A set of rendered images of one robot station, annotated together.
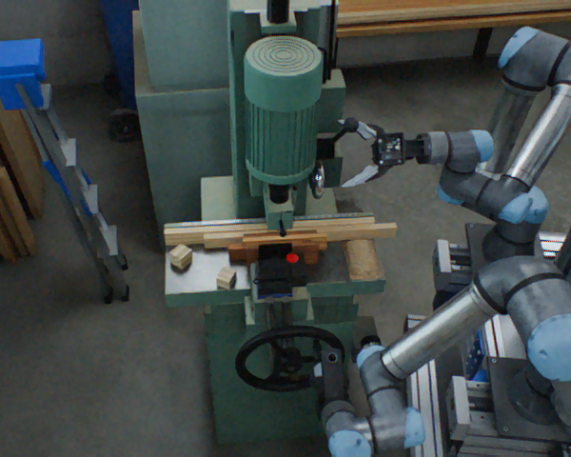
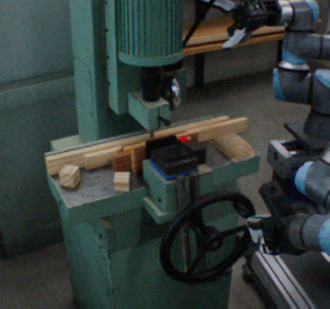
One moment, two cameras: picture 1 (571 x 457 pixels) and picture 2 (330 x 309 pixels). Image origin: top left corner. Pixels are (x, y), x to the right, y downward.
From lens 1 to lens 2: 0.76 m
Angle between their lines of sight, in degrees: 24
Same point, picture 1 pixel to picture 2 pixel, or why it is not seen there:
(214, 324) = (116, 240)
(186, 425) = not seen: outside the picture
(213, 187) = (64, 144)
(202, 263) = (90, 179)
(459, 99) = (199, 110)
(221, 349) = (123, 273)
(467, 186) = (309, 41)
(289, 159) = (168, 36)
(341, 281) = (225, 164)
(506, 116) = not seen: hidden behind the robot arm
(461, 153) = (300, 11)
